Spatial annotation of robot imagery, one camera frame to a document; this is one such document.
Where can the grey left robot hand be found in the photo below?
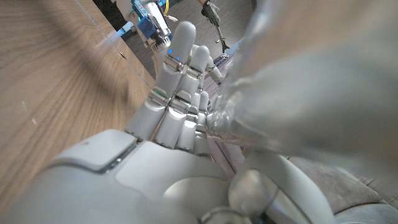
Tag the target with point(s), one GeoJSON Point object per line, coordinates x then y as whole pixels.
{"type": "Point", "coordinates": [149, 21]}

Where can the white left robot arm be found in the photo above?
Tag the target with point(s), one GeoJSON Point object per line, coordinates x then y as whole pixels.
{"type": "Point", "coordinates": [124, 7]}

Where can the aluminum foil roll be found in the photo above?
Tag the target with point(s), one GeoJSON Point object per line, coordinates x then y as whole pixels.
{"type": "Point", "coordinates": [311, 93]}

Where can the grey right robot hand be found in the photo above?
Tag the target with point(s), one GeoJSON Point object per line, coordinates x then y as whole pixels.
{"type": "Point", "coordinates": [124, 186]}

